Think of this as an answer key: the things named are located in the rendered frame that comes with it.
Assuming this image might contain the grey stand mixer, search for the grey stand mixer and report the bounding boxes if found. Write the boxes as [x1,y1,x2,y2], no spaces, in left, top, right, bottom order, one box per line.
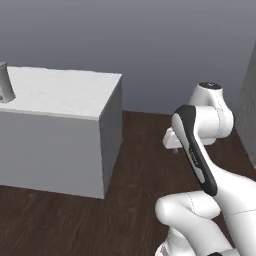
[0,61,17,105]

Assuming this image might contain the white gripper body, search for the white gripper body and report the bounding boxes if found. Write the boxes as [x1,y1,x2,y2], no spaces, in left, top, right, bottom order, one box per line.
[162,126,183,151]

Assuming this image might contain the grey kitchen island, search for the grey kitchen island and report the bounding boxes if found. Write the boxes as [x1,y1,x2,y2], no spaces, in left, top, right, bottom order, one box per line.
[0,65,124,200]

